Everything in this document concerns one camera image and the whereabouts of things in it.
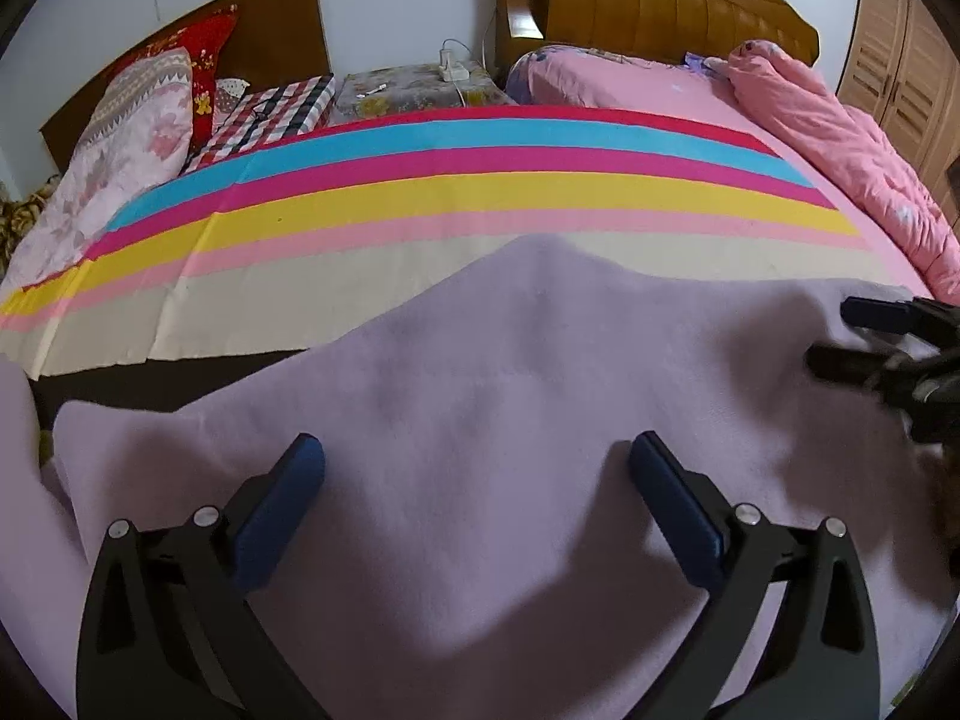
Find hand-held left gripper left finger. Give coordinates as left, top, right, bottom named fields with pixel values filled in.
left=75, top=433, right=332, bottom=720

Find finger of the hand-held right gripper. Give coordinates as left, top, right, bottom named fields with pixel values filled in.
left=805, top=343, right=905, bottom=393
left=839, top=295, right=940, bottom=333

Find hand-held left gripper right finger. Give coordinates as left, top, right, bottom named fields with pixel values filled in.
left=628, top=430, right=883, bottom=720

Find lilac knit pants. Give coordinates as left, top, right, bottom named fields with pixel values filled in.
left=0, top=234, right=960, bottom=720

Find pink bed sheet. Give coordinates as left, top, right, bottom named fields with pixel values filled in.
left=592, top=62, right=852, bottom=205

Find light wooden wardrobe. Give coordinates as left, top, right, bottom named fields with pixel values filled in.
left=835, top=0, right=960, bottom=205

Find rainbow striped blanket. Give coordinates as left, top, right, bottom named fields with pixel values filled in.
left=0, top=106, right=932, bottom=432

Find red plaid cloth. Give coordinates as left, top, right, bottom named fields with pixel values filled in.
left=183, top=74, right=337, bottom=174

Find pink white patterned quilt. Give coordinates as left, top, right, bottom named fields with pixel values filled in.
left=0, top=46, right=195, bottom=287

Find leopard print cloth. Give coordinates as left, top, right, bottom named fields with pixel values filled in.
left=0, top=174, right=62, bottom=265

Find ribbed glossy wooden headboard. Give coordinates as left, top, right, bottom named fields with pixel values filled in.
left=495, top=0, right=821, bottom=68

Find nightstand with floral cover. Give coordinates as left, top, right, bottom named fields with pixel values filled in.
left=330, top=61, right=520, bottom=126

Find red floral pillow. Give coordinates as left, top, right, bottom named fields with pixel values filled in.
left=111, top=5, right=242, bottom=156

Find plain dark wooden headboard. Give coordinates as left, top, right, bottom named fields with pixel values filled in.
left=39, top=0, right=333, bottom=173

